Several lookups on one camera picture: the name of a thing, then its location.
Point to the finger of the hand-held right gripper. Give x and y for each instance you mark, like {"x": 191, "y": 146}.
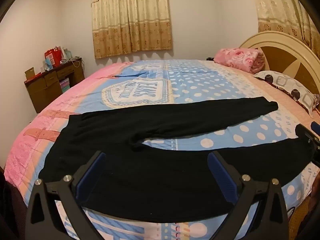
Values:
{"x": 306, "y": 135}

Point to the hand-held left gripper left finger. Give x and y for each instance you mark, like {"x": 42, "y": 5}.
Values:
{"x": 91, "y": 178}

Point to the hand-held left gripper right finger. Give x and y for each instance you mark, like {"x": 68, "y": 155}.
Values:
{"x": 221, "y": 178}

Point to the black pants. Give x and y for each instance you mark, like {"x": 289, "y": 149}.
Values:
{"x": 150, "y": 175}

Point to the patterned grey white pillow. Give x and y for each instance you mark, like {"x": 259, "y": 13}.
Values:
{"x": 282, "y": 83}

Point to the cream and brown headboard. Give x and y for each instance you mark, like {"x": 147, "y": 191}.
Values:
{"x": 282, "y": 55}

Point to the bed with colourful sheet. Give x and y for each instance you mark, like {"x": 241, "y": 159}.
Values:
{"x": 200, "y": 85}

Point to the stack of pastel boxes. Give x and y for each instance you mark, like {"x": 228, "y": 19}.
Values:
{"x": 64, "y": 85}

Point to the brown wooden desk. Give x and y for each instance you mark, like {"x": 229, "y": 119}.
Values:
{"x": 50, "y": 87}

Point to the folded pink floral blanket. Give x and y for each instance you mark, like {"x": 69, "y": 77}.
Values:
{"x": 237, "y": 58}

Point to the blue packets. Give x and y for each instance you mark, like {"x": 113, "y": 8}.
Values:
{"x": 48, "y": 65}

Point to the small cardboard box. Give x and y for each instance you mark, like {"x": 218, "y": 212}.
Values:
{"x": 30, "y": 73}

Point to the red gift bag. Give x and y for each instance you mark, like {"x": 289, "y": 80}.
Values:
{"x": 55, "y": 55}

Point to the beige patterned window curtain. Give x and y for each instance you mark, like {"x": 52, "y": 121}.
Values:
{"x": 130, "y": 17}

